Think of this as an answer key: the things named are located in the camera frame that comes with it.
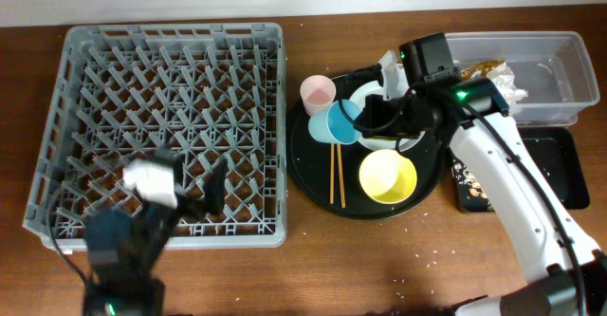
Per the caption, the yellow bowl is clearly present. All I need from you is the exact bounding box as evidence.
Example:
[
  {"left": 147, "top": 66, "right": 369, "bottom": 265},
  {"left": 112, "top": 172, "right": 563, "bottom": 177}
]
[{"left": 359, "top": 149, "right": 417, "bottom": 205}]

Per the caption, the white paper napkin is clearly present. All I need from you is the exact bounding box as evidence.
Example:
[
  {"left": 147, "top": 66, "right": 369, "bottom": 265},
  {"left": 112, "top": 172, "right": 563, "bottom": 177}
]
[{"left": 487, "top": 63, "right": 528, "bottom": 107}]

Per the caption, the blue plastic cup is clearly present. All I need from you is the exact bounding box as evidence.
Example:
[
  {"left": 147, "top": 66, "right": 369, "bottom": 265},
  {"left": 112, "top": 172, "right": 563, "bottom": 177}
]
[{"left": 308, "top": 100, "right": 361, "bottom": 145}]

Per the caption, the pink plastic cup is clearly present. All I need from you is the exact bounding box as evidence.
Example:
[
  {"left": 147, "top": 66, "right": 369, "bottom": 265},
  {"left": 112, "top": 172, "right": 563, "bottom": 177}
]
[{"left": 300, "top": 75, "right": 336, "bottom": 116}]

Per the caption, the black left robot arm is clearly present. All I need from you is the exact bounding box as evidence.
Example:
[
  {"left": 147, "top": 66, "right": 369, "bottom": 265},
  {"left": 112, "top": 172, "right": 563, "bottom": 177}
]
[{"left": 83, "top": 148, "right": 228, "bottom": 315}]

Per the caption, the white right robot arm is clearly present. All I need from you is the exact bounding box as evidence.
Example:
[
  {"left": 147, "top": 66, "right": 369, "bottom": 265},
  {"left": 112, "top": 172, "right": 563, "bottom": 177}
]
[{"left": 360, "top": 78, "right": 606, "bottom": 315}]

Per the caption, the grey dishwasher rack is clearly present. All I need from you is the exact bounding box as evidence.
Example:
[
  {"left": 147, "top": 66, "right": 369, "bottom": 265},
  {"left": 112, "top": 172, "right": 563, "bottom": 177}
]
[{"left": 23, "top": 23, "right": 287, "bottom": 252}]

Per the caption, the clear plastic waste bin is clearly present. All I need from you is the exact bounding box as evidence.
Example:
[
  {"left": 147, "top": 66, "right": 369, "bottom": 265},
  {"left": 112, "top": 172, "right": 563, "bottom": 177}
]
[{"left": 446, "top": 31, "right": 600, "bottom": 126}]

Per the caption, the white round plate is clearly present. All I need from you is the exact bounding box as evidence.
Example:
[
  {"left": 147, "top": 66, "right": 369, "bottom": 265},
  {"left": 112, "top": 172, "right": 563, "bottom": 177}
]
[{"left": 349, "top": 81, "right": 424, "bottom": 152}]

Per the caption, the gold snack wrapper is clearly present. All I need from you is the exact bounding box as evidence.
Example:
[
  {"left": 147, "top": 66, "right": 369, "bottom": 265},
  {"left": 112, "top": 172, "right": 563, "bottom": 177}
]
[{"left": 461, "top": 58, "right": 506, "bottom": 81}]

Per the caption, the food scraps pile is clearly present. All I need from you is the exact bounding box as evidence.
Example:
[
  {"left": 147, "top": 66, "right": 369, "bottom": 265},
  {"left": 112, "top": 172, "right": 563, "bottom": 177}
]
[{"left": 451, "top": 159, "right": 487, "bottom": 200}]

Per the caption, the round black tray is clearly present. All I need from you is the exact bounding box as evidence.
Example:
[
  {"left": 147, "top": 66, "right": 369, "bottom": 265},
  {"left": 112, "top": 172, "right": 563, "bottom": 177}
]
[{"left": 285, "top": 101, "right": 447, "bottom": 219}]

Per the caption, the wooden chopstick left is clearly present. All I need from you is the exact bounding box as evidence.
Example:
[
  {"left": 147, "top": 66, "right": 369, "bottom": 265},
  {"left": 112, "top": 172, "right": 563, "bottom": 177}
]
[{"left": 329, "top": 143, "right": 335, "bottom": 205}]

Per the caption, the wooden chopstick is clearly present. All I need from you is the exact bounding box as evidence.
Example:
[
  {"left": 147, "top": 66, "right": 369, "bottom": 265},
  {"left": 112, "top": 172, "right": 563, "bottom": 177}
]
[
  {"left": 329, "top": 143, "right": 335, "bottom": 205},
  {"left": 337, "top": 144, "right": 346, "bottom": 209}
]

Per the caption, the wooden chopstick right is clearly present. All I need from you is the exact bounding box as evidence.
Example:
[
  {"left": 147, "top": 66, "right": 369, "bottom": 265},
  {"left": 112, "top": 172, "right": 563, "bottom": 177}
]
[{"left": 337, "top": 144, "right": 346, "bottom": 209}]

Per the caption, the black rectangular tray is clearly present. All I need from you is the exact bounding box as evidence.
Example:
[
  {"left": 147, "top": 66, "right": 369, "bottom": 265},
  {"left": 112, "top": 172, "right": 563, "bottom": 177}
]
[{"left": 450, "top": 127, "right": 590, "bottom": 213}]

